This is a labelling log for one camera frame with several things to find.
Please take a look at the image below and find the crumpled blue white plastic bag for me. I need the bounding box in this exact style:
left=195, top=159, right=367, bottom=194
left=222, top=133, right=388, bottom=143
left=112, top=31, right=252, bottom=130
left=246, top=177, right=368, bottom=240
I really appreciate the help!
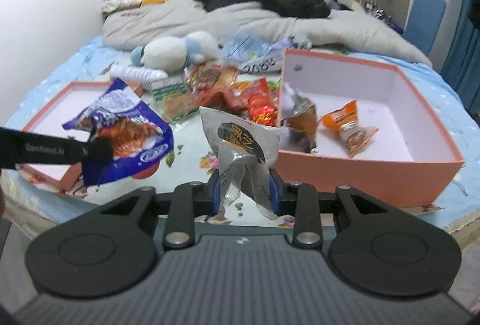
left=219, top=29, right=312, bottom=74

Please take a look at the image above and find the red brown tofu snack packet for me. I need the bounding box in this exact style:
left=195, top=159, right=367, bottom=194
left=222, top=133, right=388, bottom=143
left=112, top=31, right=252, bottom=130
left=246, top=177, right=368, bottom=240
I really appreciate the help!
left=186, top=64, right=239, bottom=91

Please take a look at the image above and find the pink box lid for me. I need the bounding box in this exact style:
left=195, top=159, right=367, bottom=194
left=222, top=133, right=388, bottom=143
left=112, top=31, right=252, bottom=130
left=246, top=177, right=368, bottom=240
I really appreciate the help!
left=18, top=80, right=146, bottom=188

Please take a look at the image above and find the blue snack packet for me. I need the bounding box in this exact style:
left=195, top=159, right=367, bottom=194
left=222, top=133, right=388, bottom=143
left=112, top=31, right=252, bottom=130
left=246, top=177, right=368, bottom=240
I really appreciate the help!
left=62, top=79, right=174, bottom=186

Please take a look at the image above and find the blue chair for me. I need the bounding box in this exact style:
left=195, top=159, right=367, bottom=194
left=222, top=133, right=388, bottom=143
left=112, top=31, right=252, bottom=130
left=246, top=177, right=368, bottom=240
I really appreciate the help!
left=403, top=0, right=446, bottom=56

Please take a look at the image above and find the shiny red candy packet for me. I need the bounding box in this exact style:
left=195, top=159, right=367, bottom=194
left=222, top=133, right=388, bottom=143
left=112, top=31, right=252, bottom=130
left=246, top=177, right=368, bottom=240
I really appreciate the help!
left=247, top=94, right=277, bottom=127

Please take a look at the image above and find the grey quilt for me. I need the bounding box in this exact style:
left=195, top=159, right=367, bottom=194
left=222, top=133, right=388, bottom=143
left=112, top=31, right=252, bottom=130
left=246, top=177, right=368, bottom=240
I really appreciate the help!
left=103, top=0, right=432, bottom=67

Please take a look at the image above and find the fruit print sheet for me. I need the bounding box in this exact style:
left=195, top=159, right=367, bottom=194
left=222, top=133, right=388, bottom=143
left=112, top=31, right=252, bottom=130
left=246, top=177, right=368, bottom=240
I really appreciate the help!
left=73, top=114, right=294, bottom=228

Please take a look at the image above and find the pink deep box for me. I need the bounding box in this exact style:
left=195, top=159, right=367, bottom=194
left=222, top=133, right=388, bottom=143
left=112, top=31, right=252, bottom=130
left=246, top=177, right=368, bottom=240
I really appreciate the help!
left=276, top=50, right=464, bottom=207

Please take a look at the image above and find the grey black snack packet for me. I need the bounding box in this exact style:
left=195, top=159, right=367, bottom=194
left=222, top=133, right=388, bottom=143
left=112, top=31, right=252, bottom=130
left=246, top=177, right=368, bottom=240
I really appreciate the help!
left=199, top=106, right=281, bottom=219

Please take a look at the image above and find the brown silver snack packet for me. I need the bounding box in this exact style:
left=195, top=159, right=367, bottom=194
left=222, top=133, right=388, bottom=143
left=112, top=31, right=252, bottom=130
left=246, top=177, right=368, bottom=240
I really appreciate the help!
left=280, top=82, right=318, bottom=154

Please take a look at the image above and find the white blue plush toy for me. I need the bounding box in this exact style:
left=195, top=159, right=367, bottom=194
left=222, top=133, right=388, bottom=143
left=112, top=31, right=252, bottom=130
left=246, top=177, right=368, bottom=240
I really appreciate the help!
left=130, top=30, right=221, bottom=73

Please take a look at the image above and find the green orange snack packet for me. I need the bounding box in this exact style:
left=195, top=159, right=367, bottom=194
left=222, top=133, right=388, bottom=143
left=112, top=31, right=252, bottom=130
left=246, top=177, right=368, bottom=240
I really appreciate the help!
left=151, top=76, right=198, bottom=124

